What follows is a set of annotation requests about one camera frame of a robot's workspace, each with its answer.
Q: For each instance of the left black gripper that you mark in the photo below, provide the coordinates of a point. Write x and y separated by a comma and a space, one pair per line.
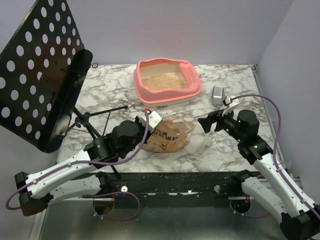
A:
139, 123

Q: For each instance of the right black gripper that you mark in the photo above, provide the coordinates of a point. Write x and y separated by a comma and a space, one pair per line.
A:
215, 120

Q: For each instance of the grey bag sealing clip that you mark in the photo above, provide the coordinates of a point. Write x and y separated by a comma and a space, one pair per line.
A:
206, 142

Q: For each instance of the beige cat litter bag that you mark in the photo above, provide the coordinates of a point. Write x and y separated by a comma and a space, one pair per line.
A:
170, 136

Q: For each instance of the silver metal litter scoop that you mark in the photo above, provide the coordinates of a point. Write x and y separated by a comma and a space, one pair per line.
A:
218, 96

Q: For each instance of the pink cat litter box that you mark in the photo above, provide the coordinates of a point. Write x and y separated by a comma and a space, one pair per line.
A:
160, 68

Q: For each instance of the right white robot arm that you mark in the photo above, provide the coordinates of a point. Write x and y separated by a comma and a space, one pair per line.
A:
297, 214

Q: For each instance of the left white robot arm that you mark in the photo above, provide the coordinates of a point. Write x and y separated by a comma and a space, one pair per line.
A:
72, 178

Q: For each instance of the clean litter in box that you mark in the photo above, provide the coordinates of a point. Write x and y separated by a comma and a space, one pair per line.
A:
164, 81

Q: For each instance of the black perforated music stand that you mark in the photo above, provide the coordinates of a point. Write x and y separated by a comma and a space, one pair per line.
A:
42, 71

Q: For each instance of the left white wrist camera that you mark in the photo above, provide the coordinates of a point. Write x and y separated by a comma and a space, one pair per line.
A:
154, 119

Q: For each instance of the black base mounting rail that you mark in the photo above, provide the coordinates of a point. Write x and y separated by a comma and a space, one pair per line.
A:
175, 189

